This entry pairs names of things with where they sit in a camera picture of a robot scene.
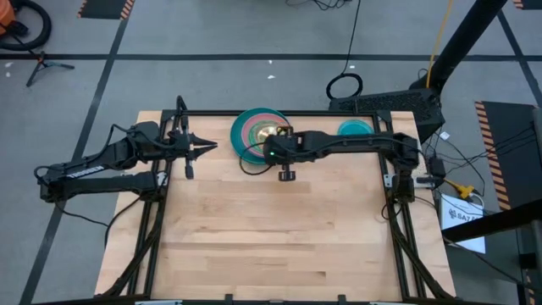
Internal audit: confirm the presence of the black metal beam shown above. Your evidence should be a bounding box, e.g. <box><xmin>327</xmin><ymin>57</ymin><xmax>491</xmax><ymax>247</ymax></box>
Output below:
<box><xmin>440</xmin><ymin>198</ymin><xmax>542</xmax><ymax>242</ymax></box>

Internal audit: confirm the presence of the black power adapter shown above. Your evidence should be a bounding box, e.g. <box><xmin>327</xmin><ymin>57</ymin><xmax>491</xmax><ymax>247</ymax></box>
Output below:
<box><xmin>427</xmin><ymin>156</ymin><xmax>446</xmax><ymax>179</ymax></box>

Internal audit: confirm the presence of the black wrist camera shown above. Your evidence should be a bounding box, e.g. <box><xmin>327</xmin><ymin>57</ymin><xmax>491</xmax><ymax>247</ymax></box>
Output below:
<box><xmin>163</xmin><ymin>130</ymin><xmax>185</xmax><ymax>150</ymax></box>
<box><xmin>262</xmin><ymin>139</ymin><xmax>284</xmax><ymax>167</ymax></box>

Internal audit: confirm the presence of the thick black stand pole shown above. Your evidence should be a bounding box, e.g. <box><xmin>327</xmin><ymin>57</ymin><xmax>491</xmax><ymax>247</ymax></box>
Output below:
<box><xmin>408</xmin><ymin>0</ymin><xmax>507</xmax><ymax>92</ymax></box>

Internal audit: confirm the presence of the white cardboard box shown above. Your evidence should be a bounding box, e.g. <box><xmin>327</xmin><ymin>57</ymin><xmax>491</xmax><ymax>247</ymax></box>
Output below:
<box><xmin>440</xmin><ymin>193</ymin><xmax>487</xmax><ymax>254</ymax></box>

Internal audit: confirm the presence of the small clear cyan plate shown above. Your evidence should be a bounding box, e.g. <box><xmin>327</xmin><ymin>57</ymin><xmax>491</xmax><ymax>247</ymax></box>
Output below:
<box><xmin>337</xmin><ymin>119</ymin><xmax>376</xmax><ymax>137</ymax></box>

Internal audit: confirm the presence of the black coiled cable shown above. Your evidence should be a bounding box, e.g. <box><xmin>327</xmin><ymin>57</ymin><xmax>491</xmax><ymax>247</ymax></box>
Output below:
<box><xmin>324</xmin><ymin>0</ymin><xmax>364</xmax><ymax>102</ymax></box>

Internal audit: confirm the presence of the black perforated computer case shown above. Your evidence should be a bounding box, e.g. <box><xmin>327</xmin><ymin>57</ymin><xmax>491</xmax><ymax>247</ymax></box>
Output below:
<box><xmin>329</xmin><ymin>88</ymin><xmax>446</xmax><ymax>145</ymax></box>

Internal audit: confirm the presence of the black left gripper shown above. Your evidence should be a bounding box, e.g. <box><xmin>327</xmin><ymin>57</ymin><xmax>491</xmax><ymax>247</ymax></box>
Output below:
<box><xmin>167</xmin><ymin>116</ymin><xmax>218</xmax><ymax>180</ymax></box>

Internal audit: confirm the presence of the large teal plastic plate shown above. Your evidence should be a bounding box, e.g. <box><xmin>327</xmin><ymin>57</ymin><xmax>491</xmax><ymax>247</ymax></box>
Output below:
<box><xmin>230</xmin><ymin>107</ymin><xmax>294</xmax><ymax>166</ymax></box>

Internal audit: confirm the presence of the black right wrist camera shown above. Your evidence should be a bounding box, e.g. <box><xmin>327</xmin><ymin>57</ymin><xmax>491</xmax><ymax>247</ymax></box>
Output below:
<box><xmin>262</xmin><ymin>139</ymin><xmax>284</xmax><ymax>167</ymax></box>

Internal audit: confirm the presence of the black aluminium table frame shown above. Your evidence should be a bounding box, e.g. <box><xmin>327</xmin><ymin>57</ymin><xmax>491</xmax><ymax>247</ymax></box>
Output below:
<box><xmin>99</xmin><ymin>95</ymin><xmax>457</xmax><ymax>305</ymax></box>

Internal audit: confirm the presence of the black vacuum hose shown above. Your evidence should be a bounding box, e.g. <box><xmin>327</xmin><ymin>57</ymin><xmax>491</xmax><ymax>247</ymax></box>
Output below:
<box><xmin>0</xmin><ymin>0</ymin><xmax>53</xmax><ymax>53</ymax></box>

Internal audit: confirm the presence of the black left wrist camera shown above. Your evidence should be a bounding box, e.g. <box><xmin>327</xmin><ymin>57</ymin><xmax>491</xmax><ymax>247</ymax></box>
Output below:
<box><xmin>163</xmin><ymin>130</ymin><xmax>185</xmax><ymax>150</ymax></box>

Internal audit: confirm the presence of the yellow plug connector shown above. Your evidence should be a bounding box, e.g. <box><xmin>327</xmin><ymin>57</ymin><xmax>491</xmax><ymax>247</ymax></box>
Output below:
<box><xmin>448</xmin><ymin>180</ymin><xmax>475</xmax><ymax>200</ymax></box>

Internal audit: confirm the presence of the orange vacuum cleaner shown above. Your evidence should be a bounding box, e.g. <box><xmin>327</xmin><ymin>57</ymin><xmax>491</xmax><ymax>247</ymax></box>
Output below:
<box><xmin>0</xmin><ymin>0</ymin><xmax>16</xmax><ymax>37</ymax></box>

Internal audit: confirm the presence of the large black hazard-striped mat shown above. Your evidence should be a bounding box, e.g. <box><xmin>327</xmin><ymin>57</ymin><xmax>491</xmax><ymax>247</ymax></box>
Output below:
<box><xmin>473</xmin><ymin>100</ymin><xmax>542</xmax><ymax>213</ymax></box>

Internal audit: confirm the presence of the black tripod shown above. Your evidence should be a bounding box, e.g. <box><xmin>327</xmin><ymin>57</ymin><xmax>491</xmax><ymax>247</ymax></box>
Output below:
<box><xmin>25</xmin><ymin>50</ymin><xmax>76</xmax><ymax>89</ymax></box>

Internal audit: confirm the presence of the yellow hanging cable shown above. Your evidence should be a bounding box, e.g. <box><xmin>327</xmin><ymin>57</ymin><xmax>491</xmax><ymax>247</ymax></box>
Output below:
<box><xmin>425</xmin><ymin>0</ymin><xmax>455</xmax><ymax>89</ymax></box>

